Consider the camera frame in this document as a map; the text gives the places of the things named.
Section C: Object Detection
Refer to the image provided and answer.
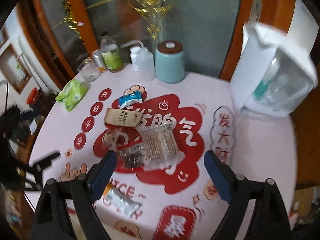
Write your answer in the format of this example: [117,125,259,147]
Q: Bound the clear pack brown crackers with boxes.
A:
[137,123,185,171]

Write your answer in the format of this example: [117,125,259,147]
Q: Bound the small metal can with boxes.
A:
[92,50,107,72]

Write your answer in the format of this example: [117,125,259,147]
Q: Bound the clear drinking glass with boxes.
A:
[77,58,101,83]

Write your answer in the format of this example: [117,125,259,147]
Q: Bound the cardboard box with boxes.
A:
[289,186,319,230]

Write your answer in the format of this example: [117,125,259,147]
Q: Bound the red dark dried fruit pack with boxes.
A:
[102,128,145,172]

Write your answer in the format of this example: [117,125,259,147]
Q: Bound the wooden glass door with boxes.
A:
[17,0,297,91]

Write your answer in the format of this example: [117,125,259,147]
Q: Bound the red bucket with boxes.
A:
[26,88,41,105]

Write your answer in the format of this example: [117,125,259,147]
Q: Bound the white clear storage box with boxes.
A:
[230,22,318,119]

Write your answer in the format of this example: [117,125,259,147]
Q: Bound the white squeeze wash bottle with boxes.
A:
[120,40,156,81]

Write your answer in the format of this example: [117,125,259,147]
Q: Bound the green tissue pack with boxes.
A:
[55,79,88,112]

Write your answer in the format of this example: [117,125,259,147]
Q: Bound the small blue white packet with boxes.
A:
[118,91,143,109]

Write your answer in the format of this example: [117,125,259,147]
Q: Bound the small white pill bottle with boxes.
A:
[130,46,141,71]

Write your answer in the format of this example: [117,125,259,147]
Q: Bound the light blue canister brown lid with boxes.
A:
[155,40,185,83]

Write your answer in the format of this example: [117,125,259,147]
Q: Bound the kraft paper cracker pack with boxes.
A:
[104,108,143,127]

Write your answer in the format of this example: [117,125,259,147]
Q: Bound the green label plastic bottle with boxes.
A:
[100,32,123,72]

